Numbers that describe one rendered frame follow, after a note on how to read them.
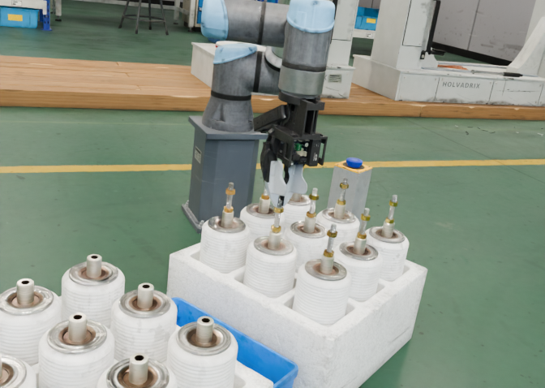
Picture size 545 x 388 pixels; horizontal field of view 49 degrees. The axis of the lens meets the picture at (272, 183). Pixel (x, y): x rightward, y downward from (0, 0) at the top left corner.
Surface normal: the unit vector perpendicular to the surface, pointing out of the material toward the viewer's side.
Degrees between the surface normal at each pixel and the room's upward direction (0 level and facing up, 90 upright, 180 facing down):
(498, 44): 90
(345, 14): 90
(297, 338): 90
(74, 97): 90
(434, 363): 0
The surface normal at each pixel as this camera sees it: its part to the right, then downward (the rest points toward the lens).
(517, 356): 0.13, -0.93
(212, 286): -0.61, 0.19
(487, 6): -0.91, 0.03
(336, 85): 0.39, 0.36
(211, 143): -0.36, 0.27
